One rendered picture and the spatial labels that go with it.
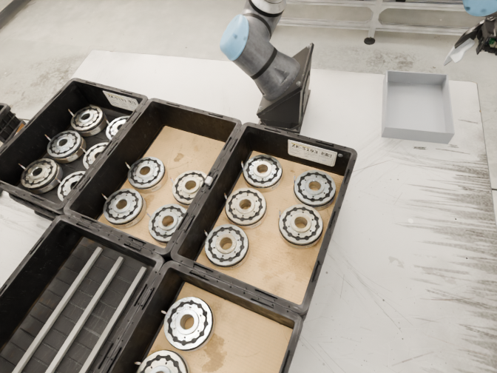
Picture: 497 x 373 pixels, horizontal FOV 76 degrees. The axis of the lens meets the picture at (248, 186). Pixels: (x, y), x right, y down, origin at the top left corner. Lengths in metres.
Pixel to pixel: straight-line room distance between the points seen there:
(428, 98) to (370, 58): 1.34
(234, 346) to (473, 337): 0.55
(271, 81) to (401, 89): 0.51
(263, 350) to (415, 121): 0.87
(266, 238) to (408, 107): 0.72
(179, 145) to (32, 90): 2.22
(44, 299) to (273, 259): 0.54
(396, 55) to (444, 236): 1.85
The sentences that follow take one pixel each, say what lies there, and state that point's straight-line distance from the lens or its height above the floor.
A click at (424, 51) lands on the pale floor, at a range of 2.75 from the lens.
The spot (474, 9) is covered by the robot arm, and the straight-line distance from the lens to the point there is 0.83.
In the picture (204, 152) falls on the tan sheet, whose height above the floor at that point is 0.83.
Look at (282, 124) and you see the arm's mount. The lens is 1.10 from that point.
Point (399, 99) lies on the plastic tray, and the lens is 1.27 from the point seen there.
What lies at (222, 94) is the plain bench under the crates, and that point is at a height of 0.70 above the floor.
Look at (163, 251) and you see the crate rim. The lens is 0.70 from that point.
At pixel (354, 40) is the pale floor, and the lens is 2.76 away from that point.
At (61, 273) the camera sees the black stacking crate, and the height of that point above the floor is 0.83.
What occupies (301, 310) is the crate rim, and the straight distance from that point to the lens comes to 0.63.
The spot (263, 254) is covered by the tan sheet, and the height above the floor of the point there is 0.83.
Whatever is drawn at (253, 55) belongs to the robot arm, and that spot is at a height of 0.96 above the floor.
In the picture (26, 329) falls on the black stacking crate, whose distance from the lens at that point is 0.93.
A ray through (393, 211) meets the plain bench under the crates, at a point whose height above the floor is 0.70.
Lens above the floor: 1.55
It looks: 58 degrees down
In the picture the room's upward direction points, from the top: 11 degrees counter-clockwise
